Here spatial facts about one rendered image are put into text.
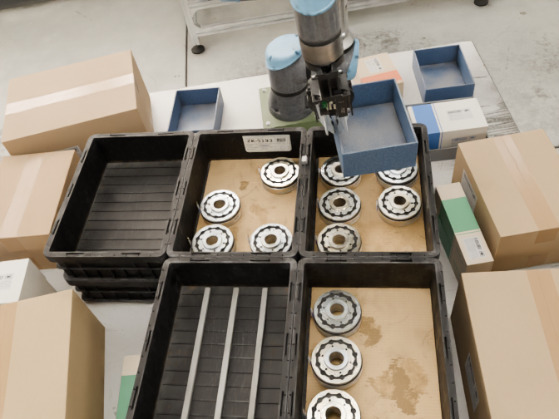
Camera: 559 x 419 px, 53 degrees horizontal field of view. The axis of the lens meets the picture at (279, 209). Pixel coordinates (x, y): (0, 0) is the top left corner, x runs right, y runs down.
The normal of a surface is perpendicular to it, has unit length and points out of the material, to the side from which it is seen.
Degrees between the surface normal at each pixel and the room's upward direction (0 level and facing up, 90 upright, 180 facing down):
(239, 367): 0
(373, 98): 90
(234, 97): 0
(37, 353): 0
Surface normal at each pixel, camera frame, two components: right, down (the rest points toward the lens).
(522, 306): -0.13, -0.61
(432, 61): 0.04, 0.79
